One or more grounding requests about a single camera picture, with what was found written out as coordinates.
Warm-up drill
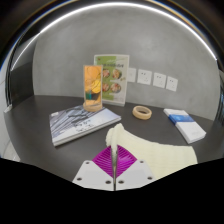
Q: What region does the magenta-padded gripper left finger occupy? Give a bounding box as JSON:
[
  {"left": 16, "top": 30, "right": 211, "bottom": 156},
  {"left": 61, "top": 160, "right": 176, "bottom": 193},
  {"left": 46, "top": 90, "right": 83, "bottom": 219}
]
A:
[{"left": 72, "top": 145, "right": 116, "bottom": 192}]

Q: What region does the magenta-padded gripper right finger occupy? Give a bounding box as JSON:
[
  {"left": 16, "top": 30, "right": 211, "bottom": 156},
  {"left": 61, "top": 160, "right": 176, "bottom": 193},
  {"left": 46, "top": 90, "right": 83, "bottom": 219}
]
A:
[{"left": 114, "top": 144, "right": 157, "bottom": 192}]

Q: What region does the cream knitted towel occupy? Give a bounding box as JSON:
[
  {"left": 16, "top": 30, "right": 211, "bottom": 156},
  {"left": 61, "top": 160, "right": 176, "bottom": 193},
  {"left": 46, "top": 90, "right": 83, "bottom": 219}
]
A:
[{"left": 105, "top": 122, "right": 199, "bottom": 181}]

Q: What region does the grey printed magazine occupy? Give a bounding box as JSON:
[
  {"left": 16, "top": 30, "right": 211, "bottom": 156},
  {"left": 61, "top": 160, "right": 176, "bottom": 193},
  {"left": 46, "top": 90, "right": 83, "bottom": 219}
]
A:
[{"left": 48, "top": 105, "right": 122, "bottom": 148}]

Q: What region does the beige tape roll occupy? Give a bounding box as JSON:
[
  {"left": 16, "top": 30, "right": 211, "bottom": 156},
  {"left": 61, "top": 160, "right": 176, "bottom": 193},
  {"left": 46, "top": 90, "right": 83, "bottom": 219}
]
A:
[{"left": 132, "top": 105, "right": 153, "bottom": 121}]

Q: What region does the white book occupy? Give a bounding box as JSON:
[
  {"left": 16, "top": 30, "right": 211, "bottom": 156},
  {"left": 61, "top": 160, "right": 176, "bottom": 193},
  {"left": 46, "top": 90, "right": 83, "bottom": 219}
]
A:
[{"left": 175, "top": 120, "right": 207, "bottom": 145}]

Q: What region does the blue and white booklet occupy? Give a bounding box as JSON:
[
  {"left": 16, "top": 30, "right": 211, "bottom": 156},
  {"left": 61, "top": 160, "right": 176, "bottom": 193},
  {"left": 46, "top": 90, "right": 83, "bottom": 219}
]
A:
[{"left": 163, "top": 108, "right": 196, "bottom": 126}]

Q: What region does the orange sign on wooden base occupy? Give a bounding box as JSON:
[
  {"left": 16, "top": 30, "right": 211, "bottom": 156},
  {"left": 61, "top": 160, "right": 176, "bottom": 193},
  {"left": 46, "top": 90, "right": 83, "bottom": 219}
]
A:
[{"left": 82, "top": 64, "right": 104, "bottom": 113}]

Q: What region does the green leaflet display stand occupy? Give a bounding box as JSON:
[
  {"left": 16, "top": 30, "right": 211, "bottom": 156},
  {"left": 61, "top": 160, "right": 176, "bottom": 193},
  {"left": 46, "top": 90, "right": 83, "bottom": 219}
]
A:
[{"left": 93, "top": 54, "right": 130, "bottom": 107}]

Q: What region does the white ceiling light strip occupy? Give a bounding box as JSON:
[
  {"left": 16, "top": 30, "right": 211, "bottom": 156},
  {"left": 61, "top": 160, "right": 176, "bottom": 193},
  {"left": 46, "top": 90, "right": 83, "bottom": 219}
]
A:
[{"left": 9, "top": 2, "right": 218, "bottom": 73}]

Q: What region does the white wall socket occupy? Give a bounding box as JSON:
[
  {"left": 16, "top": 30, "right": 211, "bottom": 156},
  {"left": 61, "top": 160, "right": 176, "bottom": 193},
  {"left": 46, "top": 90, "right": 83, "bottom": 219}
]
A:
[
  {"left": 126, "top": 67, "right": 137, "bottom": 83},
  {"left": 152, "top": 72, "right": 167, "bottom": 89},
  {"left": 137, "top": 68, "right": 153, "bottom": 86},
  {"left": 166, "top": 75, "right": 179, "bottom": 93}
]

